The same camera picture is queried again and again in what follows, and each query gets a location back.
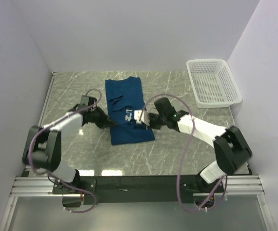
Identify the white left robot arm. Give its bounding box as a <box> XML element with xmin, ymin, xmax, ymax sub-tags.
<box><xmin>22</xmin><ymin>95</ymin><xmax>117</xmax><ymax>193</ymax></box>

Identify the aluminium frame rail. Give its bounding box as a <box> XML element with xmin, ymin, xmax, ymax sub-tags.
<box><xmin>10</xmin><ymin>177</ymin><xmax>55</xmax><ymax>197</ymax></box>

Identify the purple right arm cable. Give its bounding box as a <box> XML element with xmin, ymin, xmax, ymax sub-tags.
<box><xmin>138</xmin><ymin>94</ymin><xmax>228</xmax><ymax>214</ymax></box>

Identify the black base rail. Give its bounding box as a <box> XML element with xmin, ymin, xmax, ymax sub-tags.
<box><xmin>52</xmin><ymin>175</ymin><xmax>224</xmax><ymax>208</ymax></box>

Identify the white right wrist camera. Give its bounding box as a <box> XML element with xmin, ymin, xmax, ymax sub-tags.
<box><xmin>133</xmin><ymin>110</ymin><xmax>150</xmax><ymax>129</ymax></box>

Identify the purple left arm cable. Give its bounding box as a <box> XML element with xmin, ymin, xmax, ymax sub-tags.
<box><xmin>27</xmin><ymin>89</ymin><xmax>103</xmax><ymax>214</ymax></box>

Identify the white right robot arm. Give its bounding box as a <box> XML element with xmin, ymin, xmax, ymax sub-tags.
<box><xmin>148</xmin><ymin>97</ymin><xmax>252</xmax><ymax>192</ymax></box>

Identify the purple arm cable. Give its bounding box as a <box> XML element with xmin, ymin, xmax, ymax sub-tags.
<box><xmin>27</xmin><ymin>89</ymin><xmax>103</xmax><ymax>214</ymax></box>
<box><xmin>138</xmin><ymin>94</ymin><xmax>228</xmax><ymax>214</ymax></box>

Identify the blue t shirt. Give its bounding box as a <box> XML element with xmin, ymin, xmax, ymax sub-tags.
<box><xmin>105</xmin><ymin>77</ymin><xmax>155</xmax><ymax>145</ymax></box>

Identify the white plastic basket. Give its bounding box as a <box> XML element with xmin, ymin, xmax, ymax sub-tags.
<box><xmin>186</xmin><ymin>59</ymin><xmax>242</xmax><ymax>109</ymax></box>

